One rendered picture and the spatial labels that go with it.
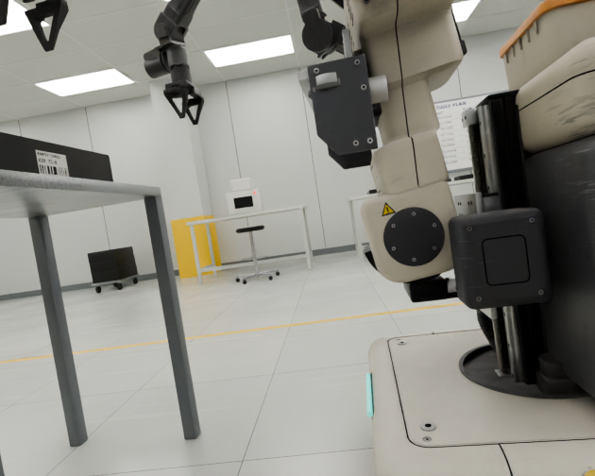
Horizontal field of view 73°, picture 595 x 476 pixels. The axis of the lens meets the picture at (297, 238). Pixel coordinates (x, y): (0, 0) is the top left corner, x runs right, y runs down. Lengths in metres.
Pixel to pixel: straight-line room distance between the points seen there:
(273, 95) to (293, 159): 1.05
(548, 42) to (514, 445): 0.63
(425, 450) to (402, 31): 0.69
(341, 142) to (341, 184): 5.76
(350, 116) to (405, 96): 0.12
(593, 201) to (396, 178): 0.28
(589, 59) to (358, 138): 0.33
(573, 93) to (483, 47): 6.65
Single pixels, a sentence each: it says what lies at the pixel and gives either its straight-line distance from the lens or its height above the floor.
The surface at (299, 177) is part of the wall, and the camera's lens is 6.49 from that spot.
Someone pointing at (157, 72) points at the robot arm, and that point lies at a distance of 1.32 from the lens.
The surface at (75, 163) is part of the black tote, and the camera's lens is 1.22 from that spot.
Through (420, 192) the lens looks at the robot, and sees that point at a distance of 0.73.
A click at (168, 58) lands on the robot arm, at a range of 1.29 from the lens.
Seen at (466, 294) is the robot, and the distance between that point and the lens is 0.67.
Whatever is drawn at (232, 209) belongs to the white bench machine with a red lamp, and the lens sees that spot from 5.22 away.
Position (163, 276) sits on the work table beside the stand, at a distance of 1.31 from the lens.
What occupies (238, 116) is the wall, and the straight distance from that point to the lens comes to 6.80.
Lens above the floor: 0.64
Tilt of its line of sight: 3 degrees down
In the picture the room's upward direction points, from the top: 9 degrees counter-clockwise
